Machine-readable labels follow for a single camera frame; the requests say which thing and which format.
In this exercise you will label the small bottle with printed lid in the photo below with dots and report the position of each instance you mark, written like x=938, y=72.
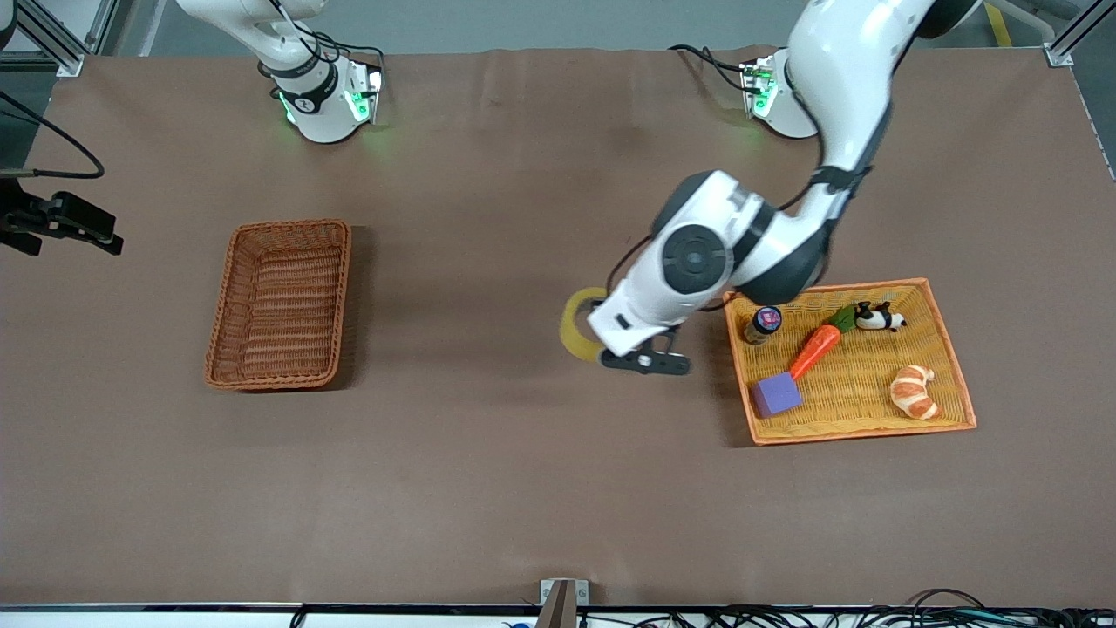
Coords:
x=765, y=321

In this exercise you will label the black white panda figure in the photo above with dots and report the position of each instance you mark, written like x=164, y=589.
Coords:
x=876, y=320

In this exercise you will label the yellow wicker basket orange rim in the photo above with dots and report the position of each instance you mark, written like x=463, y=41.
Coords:
x=854, y=384

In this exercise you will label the metal table edge bracket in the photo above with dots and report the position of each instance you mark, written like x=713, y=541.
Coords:
x=562, y=602

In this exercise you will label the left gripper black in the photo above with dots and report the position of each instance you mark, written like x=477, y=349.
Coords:
x=595, y=303

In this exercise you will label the brown wicker basket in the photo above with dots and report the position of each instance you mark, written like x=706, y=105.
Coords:
x=279, y=305

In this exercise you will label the toy croissant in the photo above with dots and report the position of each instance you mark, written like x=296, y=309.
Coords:
x=914, y=392

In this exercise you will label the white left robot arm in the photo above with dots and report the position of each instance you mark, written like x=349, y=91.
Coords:
x=846, y=87

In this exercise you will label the purple cube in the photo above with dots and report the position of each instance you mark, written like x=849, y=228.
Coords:
x=776, y=397

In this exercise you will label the brown table cover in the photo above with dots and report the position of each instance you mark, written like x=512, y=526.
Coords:
x=488, y=488

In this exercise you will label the clear yellowish tape roll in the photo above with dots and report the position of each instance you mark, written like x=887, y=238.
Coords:
x=571, y=336

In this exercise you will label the orange toy carrot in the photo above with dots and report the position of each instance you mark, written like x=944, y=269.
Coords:
x=815, y=349

